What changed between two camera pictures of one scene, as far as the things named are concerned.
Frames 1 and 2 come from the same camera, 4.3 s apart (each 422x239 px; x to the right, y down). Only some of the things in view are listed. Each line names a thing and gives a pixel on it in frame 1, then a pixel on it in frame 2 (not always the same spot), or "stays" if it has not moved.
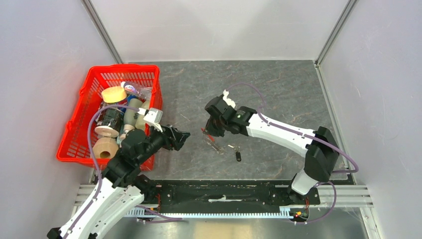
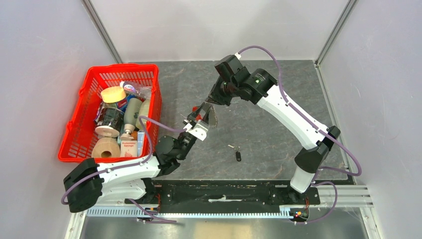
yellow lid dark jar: [109, 120] stays
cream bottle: [140, 123] stays
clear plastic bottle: [145, 91] stays
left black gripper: [178, 138] → [191, 117]
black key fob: [238, 156] stays
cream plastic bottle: [130, 114] stays
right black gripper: [211, 130] → [215, 96]
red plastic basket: [75, 147] stays
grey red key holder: [210, 141] → [212, 116]
